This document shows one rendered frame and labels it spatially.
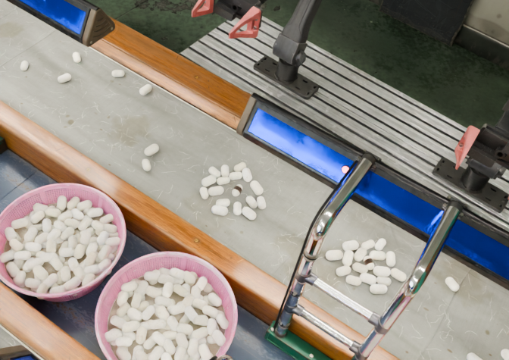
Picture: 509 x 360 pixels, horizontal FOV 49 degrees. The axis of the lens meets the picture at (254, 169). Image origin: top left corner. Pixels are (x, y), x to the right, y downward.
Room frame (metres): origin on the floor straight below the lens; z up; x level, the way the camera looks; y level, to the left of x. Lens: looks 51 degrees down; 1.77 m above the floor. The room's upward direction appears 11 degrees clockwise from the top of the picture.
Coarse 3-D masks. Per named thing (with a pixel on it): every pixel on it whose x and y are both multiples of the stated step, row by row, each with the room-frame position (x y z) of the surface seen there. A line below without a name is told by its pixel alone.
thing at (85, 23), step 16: (16, 0) 0.90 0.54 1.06; (32, 0) 0.89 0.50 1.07; (48, 0) 0.88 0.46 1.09; (64, 0) 0.87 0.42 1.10; (80, 0) 0.87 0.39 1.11; (48, 16) 0.87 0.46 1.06; (64, 16) 0.86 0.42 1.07; (80, 16) 0.85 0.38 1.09; (96, 16) 0.85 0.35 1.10; (64, 32) 0.84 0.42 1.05; (80, 32) 0.83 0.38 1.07; (96, 32) 0.84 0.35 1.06
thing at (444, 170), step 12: (444, 168) 1.02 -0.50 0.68; (468, 168) 0.98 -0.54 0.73; (444, 180) 0.98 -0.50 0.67; (456, 180) 0.98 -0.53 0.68; (468, 180) 0.96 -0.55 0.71; (480, 180) 0.95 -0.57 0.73; (468, 192) 0.95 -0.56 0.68; (480, 192) 0.95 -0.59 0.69; (492, 192) 0.97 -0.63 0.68; (504, 192) 0.98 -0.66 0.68; (492, 204) 0.93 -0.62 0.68; (504, 204) 0.93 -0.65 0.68
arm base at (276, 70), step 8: (264, 56) 1.34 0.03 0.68; (256, 64) 1.29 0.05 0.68; (264, 64) 1.30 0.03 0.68; (272, 64) 1.30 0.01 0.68; (280, 64) 1.24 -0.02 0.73; (288, 64) 1.24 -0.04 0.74; (264, 72) 1.26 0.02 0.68; (272, 72) 1.27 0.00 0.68; (280, 72) 1.24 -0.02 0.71; (288, 72) 1.24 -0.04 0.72; (296, 72) 1.25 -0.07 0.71; (280, 80) 1.24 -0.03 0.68; (288, 80) 1.24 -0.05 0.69; (296, 80) 1.25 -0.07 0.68; (304, 80) 1.26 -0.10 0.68; (288, 88) 1.22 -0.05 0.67; (296, 88) 1.22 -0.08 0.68; (304, 88) 1.23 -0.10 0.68; (312, 88) 1.23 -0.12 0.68; (304, 96) 1.19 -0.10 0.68
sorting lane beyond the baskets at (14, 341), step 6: (0, 324) 0.36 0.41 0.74; (0, 330) 0.35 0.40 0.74; (6, 330) 0.35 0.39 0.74; (0, 336) 0.34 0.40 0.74; (6, 336) 0.35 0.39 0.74; (12, 336) 0.35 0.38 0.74; (0, 342) 0.33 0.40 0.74; (6, 342) 0.34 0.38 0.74; (12, 342) 0.34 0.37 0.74; (18, 342) 0.34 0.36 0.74; (0, 348) 0.32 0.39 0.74; (36, 354) 0.32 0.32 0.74
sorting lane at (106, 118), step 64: (0, 0) 1.29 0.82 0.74; (0, 64) 1.03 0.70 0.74; (64, 64) 1.07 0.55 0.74; (64, 128) 0.86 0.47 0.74; (128, 128) 0.90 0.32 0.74; (192, 128) 0.94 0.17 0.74; (192, 192) 0.74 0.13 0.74; (320, 192) 0.81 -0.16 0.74; (256, 256) 0.61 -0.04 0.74; (320, 256) 0.64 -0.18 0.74; (448, 256) 0.70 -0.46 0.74; (448, 320) 0.55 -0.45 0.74
